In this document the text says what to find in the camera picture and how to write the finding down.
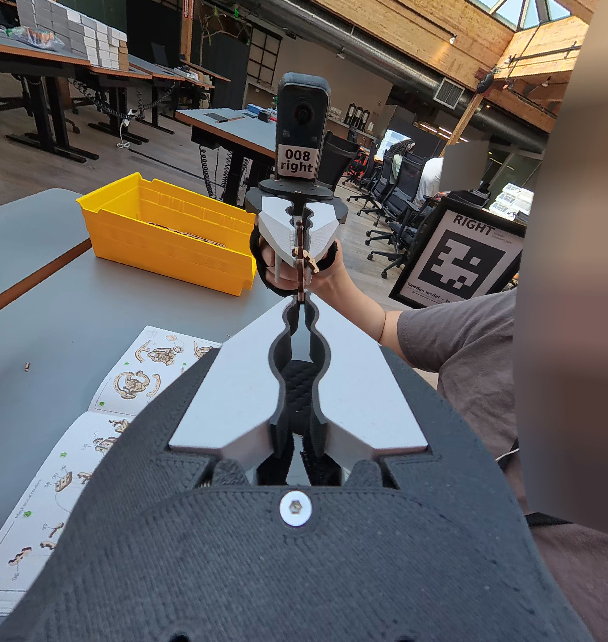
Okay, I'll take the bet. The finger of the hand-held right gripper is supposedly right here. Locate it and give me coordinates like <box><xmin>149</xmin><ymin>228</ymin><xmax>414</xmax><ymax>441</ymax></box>
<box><xmin>257</xmin><ymin>196</ymin><xmax>304</xmax><ymax>285</ymax></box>
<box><xmin>304</xmin><ymin>202</ymin><xmax>339</xmax><ymax>275</ymax></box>

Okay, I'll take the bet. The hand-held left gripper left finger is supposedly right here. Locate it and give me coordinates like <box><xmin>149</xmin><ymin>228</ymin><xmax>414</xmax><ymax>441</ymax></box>
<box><xmin>169</xmin><ymin>296</ymin><xmax>295</xmax><ymax>486</ymax></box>

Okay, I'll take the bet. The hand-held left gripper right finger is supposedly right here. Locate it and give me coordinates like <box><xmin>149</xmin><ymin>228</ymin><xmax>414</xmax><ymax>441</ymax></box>
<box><xmin>304</xmin><ymin>294</ymin><xmax>429</xmax><ymax>485</ymax></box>

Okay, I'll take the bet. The light wooden model part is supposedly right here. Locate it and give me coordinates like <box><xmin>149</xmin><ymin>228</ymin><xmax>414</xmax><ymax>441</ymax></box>
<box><xmin>291</xmin><ymin>245</ymin><xmax>319</xmax><ymax>275</ymax></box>

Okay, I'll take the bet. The dark wooden model part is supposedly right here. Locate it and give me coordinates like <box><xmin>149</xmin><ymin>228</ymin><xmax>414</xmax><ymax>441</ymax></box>
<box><xmin>294</xmin><ymin>221</ymin><xmax>309</xmax><ymax>305</ymax></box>

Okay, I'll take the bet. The wooden parts sheet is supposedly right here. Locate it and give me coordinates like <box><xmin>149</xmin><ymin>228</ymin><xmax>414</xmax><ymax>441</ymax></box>
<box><xmin>146</xmin><ymin>221</ymin><xmax>228</xmax><ymax>249</ymax></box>

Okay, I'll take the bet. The person's right hand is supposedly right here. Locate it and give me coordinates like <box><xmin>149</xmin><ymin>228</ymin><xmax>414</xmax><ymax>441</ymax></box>
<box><xmin>259</xmin><ymin>242</ymin><xmax>348</xmax><ymax>299</ymax></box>

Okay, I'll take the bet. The black framed window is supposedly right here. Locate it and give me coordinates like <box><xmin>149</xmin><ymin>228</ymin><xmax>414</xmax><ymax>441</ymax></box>
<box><xmin>246</xmin><ymin>25</ymin><xmax>279</xmax><ymax>94</ymax></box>

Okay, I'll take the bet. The row of black office chairs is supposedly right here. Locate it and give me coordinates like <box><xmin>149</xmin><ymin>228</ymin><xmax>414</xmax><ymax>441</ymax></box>
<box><xmin>316</xmin><ymin>131</ymin><xmax>437</xmax><ymax>280</ymax></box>

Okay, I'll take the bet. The instruction booklet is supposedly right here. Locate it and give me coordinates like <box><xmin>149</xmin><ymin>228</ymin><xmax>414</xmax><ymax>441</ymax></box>
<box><xmin>0</xmin><ymin>326</ymin><xmax>222</xmax><ymax>617</ymax></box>

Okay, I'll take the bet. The yellow plastic bin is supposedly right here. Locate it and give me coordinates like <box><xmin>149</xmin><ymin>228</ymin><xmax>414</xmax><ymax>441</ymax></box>
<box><xmin>76</xmin><ymin>173</ymin><xmax>259</xmax><ymax>297</ymax></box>

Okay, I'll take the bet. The framed marker sign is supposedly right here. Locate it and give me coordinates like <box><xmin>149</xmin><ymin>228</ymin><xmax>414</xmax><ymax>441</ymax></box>
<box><xmin>388</xmin><ymin>195</ymin><xmax>526</xmax><ymax>310</ymax></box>

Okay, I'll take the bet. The square air vent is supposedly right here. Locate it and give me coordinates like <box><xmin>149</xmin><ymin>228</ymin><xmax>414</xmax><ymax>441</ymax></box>
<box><xmin>433</xmin><ymin>78</ymin><xmax>466</xmax><ymax>108</ymax></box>

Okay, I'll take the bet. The clear plastic organiser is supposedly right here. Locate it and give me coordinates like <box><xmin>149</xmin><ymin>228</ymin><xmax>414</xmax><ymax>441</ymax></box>
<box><xmin>490</xmin><ymin>183</ymin><xmax>533</xmax><ymax>217</ymax></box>

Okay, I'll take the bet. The stack of white boxes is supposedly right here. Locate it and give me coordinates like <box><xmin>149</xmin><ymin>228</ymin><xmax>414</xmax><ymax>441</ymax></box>
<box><xmin>15</xmin><ymin>0</ymin><xmax>129</xmax><ymax>71</ymax></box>

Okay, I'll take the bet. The skylight window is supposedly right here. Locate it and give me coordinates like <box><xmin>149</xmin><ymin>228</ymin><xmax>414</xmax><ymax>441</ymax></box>
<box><xmin>465</xmin><ymin>0</ymin><xmax>577</xmax><ymax>32</ymax></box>

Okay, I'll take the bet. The clear bag of colourful items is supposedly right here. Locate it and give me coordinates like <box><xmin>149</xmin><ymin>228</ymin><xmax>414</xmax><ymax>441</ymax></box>
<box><xmin>7</xmin><ymin>25</ymin><xmax>65</xmax><ymax>51</ymax></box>

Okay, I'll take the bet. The black coiled cable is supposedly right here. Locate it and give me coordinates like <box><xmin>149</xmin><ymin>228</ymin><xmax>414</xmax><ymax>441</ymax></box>
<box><xmin>199</xmin><ymin>143</ymin><xmax>234</xmax><ymax>199</ymax></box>

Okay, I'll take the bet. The grey ventilation duct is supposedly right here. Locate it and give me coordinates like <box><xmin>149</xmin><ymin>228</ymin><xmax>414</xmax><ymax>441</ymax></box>
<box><xmin>256</xmin><ymin>0</ymin><xmax>553</xmax><ymax>153</ymax></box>

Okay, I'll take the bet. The wooden support post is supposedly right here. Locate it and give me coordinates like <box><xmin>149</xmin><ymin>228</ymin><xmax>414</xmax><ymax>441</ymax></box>
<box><xmin>180</xmin><ymin>0</ymin><xmax>194</xmax><ymax>61</ymax></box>

